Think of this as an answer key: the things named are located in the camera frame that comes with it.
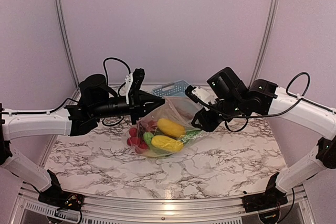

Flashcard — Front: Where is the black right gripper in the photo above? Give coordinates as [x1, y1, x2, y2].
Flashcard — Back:
[191, 95, 245, 132]

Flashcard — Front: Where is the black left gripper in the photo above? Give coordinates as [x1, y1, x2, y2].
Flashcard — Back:
[91, 89, 165, 125]

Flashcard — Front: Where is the clear zip top bag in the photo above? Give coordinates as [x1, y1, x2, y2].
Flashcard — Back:
[122, 97, 206, 158]

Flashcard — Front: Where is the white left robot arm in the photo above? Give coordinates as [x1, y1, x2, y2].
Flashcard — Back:
[1, 69, 165, 209]

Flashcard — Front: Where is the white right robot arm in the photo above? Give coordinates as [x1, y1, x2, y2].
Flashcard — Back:
[185, 67, 335, 208]

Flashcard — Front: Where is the green fake cucumber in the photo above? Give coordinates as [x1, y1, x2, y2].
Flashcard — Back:
[177, 130, 201, 145]

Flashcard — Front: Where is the green fake leafy vegetable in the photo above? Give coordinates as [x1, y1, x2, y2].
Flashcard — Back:
[143, 131, 174, 156]

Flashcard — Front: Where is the red fake grape bunch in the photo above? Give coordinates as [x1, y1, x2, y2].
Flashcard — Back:
[127, 120, 157, 154]

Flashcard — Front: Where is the light blue perforated plastic basket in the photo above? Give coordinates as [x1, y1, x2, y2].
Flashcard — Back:
[152, 80, 190, 97]

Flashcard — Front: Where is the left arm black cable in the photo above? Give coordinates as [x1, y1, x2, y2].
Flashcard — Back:
[52, 57, 132, 127]

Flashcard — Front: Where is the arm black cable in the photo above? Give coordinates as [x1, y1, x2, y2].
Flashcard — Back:
[52, 57, 132, 127]
[199, 71, 336, 133]

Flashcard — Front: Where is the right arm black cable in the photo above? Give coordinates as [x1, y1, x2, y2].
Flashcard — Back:
[199, 71, 336, 133]

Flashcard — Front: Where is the aluminium front rail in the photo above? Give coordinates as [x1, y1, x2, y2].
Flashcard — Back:
[10, 179, 316, 224]

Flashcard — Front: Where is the left aluminium corner post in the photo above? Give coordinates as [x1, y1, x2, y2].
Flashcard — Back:
[54, 0, 79, 89]

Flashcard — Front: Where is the aluminium corner post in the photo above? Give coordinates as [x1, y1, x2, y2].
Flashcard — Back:
[250, 0, 279, 84]
[54, 0, 79, 89]

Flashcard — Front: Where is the right aluminium corner post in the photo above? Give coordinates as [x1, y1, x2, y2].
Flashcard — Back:
[250, 0, 279, 84]

